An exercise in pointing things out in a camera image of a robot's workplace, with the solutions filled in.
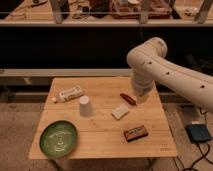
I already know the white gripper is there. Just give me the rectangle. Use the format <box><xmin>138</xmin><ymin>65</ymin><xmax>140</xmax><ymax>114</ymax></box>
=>
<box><xmin>133</xmin><ymin>83</ymin><xmax>152</xmax><ymax>97</ymax></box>

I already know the white sponge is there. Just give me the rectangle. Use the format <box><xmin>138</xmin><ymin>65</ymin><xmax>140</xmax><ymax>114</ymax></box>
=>
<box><xmin>112</xmin><ymin>104</ymin><xmax>129</xmax><ymax>120</ymax></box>

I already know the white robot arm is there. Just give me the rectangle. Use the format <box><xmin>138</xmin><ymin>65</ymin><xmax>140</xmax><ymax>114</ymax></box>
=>
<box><xmin>127</xmin><ymin>37</ymin><xmax>213</xmax><ymax>114</ymax></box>

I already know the green ceramic bowl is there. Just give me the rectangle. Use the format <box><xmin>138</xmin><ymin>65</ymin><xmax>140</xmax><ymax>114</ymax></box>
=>
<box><xmin>39</xmin><ymin>120</ymin><xmax>78</xmax><ymax>159</ymax></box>

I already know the dark red oblong object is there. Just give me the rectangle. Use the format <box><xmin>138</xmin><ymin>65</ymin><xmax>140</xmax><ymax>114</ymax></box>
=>
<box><xmin>120</xmin><ymin>93</ymin><xmax>136</xmax><ymax>106</ymax></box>

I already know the wooden folding table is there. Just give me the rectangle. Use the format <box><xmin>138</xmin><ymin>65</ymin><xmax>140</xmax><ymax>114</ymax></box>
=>
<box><xmin>29</xmin><ymin>77</ymin><xmax>177</xmax><ymax>159</ymax></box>

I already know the orange black box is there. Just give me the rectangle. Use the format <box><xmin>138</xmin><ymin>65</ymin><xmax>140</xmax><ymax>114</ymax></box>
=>
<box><xmin>123</xmin><ymin>125</ymin><xmax>149</xmax><ymax>142</ymax></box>

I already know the white paper cup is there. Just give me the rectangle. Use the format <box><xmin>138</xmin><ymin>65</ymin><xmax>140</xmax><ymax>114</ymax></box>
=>
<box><xmin>79</xmin><ymin>96</ymin><xmax>93</xmax><ymax>117</ymax></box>

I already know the red tray on shelf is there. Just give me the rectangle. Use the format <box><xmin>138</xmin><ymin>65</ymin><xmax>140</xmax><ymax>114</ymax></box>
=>
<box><xmin>110</xmin><ymin>0</ymin><xmax>171</xmax><ymax>19</ymax></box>

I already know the white plastic bottle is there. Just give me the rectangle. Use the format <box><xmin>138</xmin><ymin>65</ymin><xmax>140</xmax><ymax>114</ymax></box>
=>
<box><xmin>51</xmin><ymin>85</ymin><xmax>83</xmax><ymax>103</ymax></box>

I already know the long wooden shelf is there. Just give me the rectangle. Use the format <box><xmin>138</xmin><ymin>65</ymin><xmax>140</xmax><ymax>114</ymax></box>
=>
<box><xmin>0</xmin><ymin>0</ymin><xmax>213</xmax><ymax>27</ymax></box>

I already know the black cable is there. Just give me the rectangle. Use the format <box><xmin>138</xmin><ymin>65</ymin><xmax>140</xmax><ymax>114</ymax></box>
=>
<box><xmin>174</xmin><ymin>107</ymin><xmax>213</xmax><ymax>171</ymax></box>

